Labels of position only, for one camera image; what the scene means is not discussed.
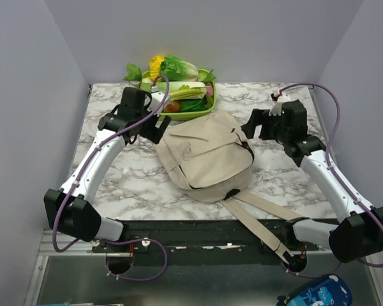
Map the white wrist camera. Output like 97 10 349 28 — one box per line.
269 93 291 116
144 92 168 114

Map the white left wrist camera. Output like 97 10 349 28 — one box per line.
144 92 168 114

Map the napa cabbage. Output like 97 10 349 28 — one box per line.
156 82 210 101

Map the green vegetable tray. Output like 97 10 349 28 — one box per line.
133 69 216 120

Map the green leafy lettuce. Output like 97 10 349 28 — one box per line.
160 55 199 82

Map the aluminium frame rail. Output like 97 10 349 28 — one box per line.
25 221 383 305

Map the blue pencil case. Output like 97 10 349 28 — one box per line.
276 274 353 306

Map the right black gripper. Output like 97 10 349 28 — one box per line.
242 108 290 143

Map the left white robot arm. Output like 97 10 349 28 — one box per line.
44 87 171 252

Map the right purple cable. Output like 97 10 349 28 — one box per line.
271 83 383 278

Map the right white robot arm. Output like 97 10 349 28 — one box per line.
241 100 383 263

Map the purple cable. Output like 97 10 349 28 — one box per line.
271 83 383 278
52 75 170 282

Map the yellow corn flower vegetable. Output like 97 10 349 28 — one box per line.
149 55 165 81

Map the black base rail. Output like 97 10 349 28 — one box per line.
92 219 339 267

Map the beige canvas backpack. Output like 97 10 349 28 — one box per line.
155 111 307 272

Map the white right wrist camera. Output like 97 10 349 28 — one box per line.
269 93 291 116

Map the brown mushroom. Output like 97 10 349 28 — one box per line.
163 101 181 113

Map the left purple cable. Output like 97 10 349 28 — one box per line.
52 75 170 282

